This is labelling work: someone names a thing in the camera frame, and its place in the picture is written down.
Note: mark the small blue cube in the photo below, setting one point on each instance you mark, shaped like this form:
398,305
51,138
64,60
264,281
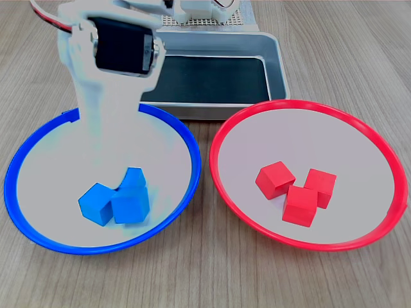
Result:
94,203
133,178
130,205

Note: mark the small red cube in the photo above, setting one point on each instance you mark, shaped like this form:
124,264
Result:
274,179
322,184
299,207

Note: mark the steel tray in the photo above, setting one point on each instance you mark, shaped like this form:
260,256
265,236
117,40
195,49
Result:
276,64

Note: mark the blue-rimmed white plate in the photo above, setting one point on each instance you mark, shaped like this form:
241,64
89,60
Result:
48,192

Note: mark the red-rimmed white plate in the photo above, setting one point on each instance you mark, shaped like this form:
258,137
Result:
321,134

